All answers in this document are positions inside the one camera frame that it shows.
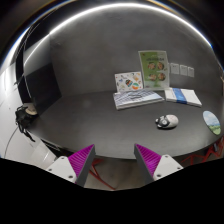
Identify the black monitor panel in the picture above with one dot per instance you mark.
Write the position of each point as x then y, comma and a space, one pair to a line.
40, 87

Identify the white wall socket left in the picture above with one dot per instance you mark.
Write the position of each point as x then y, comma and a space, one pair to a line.
174, 68

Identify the white blue book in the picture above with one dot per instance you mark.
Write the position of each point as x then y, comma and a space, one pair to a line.
183, 96

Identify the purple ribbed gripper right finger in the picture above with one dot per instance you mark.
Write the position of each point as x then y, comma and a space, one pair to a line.
153, 165

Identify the white wall socket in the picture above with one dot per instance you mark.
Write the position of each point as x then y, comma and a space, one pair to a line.
190, 72
174, 68
183, 70

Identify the white wall socket middle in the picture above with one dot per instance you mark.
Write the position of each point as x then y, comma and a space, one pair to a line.
183, 70

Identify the black bag with cables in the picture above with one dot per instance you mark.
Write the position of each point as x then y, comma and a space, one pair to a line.
23, 121

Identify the green food poster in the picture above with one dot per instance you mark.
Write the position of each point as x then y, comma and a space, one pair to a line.
155, 69

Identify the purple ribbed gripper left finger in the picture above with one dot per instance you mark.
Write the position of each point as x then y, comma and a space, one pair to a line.
74, 168

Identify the white grey computer mouse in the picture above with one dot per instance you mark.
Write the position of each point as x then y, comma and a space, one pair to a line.
167, 121

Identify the grey striped book stack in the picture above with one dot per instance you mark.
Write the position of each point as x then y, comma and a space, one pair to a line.
130, 99

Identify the colourful sticker card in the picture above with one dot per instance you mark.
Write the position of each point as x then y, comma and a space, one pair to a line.
131, 81

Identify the white wall socket right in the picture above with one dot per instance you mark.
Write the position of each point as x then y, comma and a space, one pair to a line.
190, 72

